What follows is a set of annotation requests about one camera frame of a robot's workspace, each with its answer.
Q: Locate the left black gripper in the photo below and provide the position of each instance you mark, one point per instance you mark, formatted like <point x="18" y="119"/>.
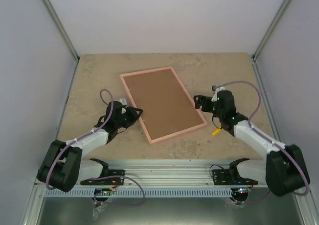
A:
<point x="134" y="114"/>

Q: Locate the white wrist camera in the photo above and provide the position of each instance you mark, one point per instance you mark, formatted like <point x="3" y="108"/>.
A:
<point x="123" y="101"/>
<point x="216" y="89"/>

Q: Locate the aluminium rail beam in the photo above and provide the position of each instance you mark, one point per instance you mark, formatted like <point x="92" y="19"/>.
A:
<point x="165" y="173"/>

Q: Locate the left aluminium corner post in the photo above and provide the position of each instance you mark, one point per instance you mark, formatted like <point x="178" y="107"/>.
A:
<point x="56" y="20"/>

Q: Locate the aluminium corner post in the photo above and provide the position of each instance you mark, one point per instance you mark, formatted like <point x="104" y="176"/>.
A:
<point x="278" y="16"/>
<point x="56" y="20"/>

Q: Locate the right aluminium corner post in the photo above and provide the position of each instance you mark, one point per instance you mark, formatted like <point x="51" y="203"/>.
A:
<point x="278" y="16"/>

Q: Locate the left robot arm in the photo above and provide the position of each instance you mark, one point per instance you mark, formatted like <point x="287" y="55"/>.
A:
<point x="63" y="165"/>

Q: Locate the pink picture frame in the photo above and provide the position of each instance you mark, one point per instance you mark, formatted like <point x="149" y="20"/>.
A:
<point x="152" y="139"/>

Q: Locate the brown frame backing board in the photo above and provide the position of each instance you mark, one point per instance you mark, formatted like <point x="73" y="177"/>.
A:
<point x="162" y="102"/>

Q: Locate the yellow handled screwdriver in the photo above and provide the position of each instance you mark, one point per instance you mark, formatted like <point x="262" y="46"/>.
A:
<point x="214" y="133"/>

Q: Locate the right circuit board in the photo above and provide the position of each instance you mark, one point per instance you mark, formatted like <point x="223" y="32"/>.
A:
<point x="244" y="190"/>

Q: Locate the grey slotted cable duct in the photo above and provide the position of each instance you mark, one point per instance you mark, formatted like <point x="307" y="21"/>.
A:
<point x="147" y="193"/>

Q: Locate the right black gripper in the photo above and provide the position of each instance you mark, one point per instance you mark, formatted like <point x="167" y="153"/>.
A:
<point x="201" y="99"/>

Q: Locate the circuit board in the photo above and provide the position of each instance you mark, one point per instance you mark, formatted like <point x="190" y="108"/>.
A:
<point x="244" y="190"/>
<point x="105" y="191"/>

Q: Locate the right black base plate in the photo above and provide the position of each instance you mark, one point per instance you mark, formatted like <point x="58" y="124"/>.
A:
<point x="221" y="178"/>

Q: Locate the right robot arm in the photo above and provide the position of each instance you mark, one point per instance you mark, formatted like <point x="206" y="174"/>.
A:
<point x="283" y="168"/>

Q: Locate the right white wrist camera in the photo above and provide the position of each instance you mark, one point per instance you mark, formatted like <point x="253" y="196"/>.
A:
<point x="216" y="89"/>

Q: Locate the left circuit board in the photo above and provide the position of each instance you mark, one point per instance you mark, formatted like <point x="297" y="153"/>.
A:
<point x="105" y="191"/>

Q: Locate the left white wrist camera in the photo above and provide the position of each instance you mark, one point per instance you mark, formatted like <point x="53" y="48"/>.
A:
<point x="123" y="101"/>

